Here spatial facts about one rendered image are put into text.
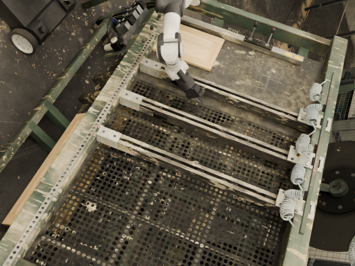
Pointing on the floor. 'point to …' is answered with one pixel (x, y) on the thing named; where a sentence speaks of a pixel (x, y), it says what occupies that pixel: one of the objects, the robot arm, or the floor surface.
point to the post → (92, 3)
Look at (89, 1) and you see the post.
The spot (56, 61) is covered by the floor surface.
